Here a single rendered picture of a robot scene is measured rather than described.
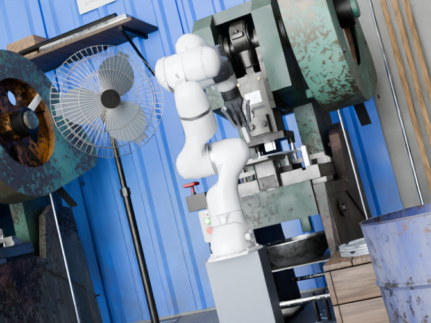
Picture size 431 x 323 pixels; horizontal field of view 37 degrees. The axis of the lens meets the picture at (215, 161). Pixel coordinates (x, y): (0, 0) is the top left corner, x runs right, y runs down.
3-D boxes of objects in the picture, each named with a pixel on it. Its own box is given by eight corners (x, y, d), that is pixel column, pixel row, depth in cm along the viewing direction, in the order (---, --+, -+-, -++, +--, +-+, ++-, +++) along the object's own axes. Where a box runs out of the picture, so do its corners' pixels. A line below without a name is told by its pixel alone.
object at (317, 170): (321, 177, 273) (318, 163, 273) (225, 201, 289) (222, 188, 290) (336, 175, 301) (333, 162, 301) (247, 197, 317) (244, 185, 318)
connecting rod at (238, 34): (262, 86, 287) (244, 12, 290) (237, 94, 291) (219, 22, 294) (276, 90, 306) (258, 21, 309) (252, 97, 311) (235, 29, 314)
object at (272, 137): (287, 141, 286) (284, 129, 286) (245, 153, 293) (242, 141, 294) (296, 142, 301) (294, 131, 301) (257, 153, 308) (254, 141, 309)
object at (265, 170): (276, 186, 265) (268, 154, 266) (245, 194, 270) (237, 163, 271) (292, 183, 288) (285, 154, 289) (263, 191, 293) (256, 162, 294)
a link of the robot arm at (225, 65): (209, 90, 249) (233, 81, 247) (196, 57, 245) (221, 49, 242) (214, 77, 266) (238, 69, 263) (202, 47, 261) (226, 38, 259)
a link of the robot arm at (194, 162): (211, 115, 207) (157, 130, 210) (233, 176, 221) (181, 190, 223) (211, 99, 217) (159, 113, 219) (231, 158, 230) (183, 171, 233)
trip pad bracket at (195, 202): (215, 233, 279) (204, 189, 281) (195, 238, 283) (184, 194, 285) (220, 232, 285) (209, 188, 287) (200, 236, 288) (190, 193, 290)
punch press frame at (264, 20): (344, 296, 260) (262, -21, 271) (245, 314, 275) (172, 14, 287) (374, 265, 333) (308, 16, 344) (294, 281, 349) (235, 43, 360)
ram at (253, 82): (275, 131, 282) (258, 65, 285) (244, 140, 288) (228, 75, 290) (286, 132, 298) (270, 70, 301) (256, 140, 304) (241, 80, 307)
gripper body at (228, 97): (217, 94, 260) (225, 115, 263) (236, 88, 257) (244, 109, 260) (221, 88, 267) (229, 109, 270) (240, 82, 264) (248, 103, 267)
